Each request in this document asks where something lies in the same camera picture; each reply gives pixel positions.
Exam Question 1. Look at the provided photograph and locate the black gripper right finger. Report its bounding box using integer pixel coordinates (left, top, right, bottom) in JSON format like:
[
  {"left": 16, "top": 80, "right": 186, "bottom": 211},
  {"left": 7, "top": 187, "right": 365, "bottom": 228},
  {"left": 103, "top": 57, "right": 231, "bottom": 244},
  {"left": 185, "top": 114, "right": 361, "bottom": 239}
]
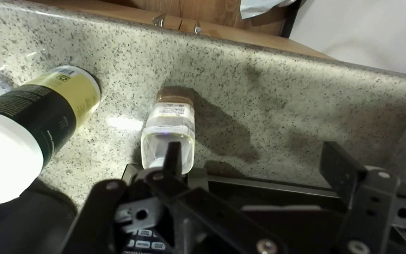
[{"left": 319, "top": 139, "right": 402, "bottom": 254}]

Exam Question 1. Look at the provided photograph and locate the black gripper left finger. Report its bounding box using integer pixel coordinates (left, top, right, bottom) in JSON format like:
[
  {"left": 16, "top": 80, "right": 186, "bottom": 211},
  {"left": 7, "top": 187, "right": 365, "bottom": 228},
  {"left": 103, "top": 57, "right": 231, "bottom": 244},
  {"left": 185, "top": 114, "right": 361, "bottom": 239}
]
[{"left": 61, "top": 139, "right": 286, "bottom": 254}]

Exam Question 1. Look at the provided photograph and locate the clear bottle with brown tea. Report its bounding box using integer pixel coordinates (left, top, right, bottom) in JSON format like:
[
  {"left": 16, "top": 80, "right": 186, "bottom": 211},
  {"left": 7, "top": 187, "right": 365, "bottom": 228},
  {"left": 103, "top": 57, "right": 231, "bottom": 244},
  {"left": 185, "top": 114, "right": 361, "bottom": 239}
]
[{"left": 138, "top": 84, "right": 199, "bottom": 176}]

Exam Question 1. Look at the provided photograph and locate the green yellow canister white lid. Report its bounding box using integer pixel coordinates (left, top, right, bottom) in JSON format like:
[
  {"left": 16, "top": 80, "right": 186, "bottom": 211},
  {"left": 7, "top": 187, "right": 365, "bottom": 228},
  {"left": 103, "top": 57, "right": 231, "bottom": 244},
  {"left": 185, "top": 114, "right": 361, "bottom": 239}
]
[{"left": 0, "top": 63, "right": 103, "bottom": 207}]

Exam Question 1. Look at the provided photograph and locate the metal drawer handle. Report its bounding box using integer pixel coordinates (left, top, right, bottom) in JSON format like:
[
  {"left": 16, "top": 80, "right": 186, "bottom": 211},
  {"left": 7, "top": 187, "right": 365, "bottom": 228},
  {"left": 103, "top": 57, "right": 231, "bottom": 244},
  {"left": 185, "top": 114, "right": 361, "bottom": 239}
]
[{"left": 151, "top": 12, "right": 206, "bottom": 36}]

